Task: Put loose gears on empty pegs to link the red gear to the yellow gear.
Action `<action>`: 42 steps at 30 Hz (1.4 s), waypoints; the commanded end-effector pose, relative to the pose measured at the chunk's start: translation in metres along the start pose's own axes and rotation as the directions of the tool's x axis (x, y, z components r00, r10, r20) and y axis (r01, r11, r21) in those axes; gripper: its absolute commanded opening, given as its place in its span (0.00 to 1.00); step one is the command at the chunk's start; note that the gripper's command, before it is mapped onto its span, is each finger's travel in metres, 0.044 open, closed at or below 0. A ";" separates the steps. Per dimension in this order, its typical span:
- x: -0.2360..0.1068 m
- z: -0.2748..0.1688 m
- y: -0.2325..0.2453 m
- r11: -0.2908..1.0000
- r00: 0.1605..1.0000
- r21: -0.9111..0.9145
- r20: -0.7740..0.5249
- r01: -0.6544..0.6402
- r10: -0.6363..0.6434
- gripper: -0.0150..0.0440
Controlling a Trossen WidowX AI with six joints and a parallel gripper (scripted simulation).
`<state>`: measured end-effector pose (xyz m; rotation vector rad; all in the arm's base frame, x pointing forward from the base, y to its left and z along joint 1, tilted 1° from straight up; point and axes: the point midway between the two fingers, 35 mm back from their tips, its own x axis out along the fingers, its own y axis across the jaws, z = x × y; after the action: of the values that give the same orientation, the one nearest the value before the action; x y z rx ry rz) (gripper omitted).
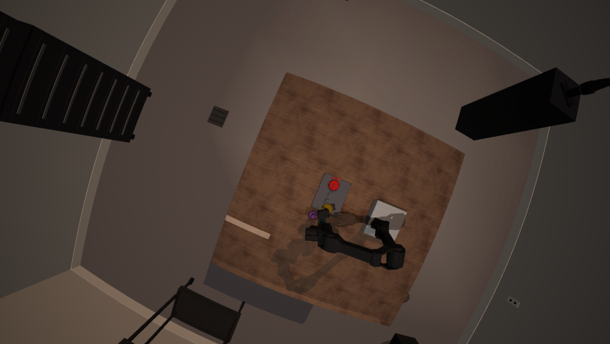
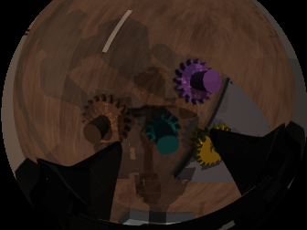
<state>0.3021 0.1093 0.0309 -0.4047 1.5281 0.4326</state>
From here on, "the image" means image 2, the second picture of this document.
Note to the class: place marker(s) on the yellow gear with black stripe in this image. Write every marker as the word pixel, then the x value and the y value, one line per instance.
pixel 205 152

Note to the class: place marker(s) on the teal gear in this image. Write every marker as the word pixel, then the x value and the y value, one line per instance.
pixel 162 131

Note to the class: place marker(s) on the brown gear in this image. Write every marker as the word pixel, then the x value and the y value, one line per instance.
pixel 105 121

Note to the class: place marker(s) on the dark purple gear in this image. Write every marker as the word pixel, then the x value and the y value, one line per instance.
pixel 197 81

